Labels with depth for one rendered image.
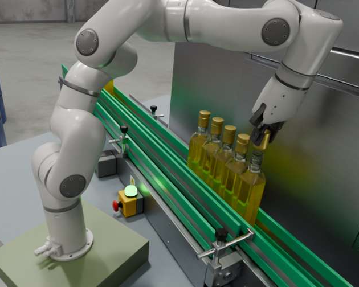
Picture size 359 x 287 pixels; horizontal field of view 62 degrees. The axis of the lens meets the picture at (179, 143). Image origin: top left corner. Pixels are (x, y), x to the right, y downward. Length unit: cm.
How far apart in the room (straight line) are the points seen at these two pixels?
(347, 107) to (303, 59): 19
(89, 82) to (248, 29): 36
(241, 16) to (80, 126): 37
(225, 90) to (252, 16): 54
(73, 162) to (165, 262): 46
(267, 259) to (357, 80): 46
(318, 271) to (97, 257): 56
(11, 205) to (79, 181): 58
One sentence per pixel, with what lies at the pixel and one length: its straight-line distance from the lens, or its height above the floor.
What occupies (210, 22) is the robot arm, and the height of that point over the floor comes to 144.
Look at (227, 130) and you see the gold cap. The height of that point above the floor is 116.
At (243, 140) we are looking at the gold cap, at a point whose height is 116.
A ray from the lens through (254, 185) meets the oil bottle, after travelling 78.
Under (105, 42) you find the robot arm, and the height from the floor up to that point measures 139.
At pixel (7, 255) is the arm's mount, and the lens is 98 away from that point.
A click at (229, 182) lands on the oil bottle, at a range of 84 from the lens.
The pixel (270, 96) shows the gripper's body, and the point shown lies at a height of 131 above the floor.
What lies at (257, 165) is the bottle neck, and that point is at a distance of 77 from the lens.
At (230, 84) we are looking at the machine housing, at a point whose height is 121.
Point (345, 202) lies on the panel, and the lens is 81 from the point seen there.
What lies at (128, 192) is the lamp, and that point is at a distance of 106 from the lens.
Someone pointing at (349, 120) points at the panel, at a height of 126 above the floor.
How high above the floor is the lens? 149
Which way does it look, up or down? 27 degrees down
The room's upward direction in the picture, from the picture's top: 6 degrees clockwise
